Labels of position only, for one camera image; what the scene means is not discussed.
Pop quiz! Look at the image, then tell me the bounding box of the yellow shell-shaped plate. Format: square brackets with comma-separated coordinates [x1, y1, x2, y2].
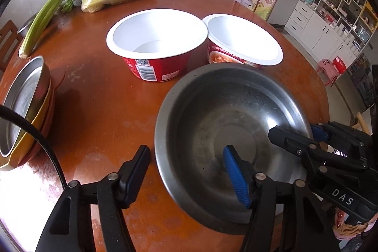
[0, 72, 51, 171]

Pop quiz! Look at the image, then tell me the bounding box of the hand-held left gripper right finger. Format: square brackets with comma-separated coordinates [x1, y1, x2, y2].
[223, 145, 340, 252]

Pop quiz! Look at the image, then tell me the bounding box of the red instant noodle bowl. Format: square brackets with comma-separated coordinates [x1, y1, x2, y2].
[202, 14, 283, 69]
[106, 8, 209, 83]

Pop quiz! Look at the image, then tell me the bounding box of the black cable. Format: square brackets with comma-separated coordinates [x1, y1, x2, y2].
[0, 106, 68, 189]

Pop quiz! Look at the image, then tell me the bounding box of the large steel bowl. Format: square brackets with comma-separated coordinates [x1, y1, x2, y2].
[154, 64, 314, 235]

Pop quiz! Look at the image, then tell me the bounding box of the wooden chair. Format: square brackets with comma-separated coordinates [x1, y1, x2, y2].
[0, 20, 24, 72]

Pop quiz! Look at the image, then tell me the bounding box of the long celery bunch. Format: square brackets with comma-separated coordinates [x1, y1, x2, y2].
[18, 0, 93, 59]

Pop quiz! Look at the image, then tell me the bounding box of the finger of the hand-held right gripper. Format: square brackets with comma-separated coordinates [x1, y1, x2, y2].
[310, 121, 378, 164]
[268, 126, 375, 179]

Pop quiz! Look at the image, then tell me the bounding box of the small steel bowl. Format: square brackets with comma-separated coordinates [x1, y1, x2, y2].
[17, 16, 37, 34]

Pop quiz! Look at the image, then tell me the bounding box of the red plastic stool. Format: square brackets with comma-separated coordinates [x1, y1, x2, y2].
[326, 56, 347, 85]

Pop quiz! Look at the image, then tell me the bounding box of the round steel pan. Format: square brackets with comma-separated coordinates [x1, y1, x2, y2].
[0, 56, 45, 158]

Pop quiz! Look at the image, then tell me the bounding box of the white shelf cabinet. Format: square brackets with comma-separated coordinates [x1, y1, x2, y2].
[285, 0, 378, 72]

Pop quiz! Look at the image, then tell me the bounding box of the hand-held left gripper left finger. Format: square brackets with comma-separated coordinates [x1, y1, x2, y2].
[35, 145, 152, 252]

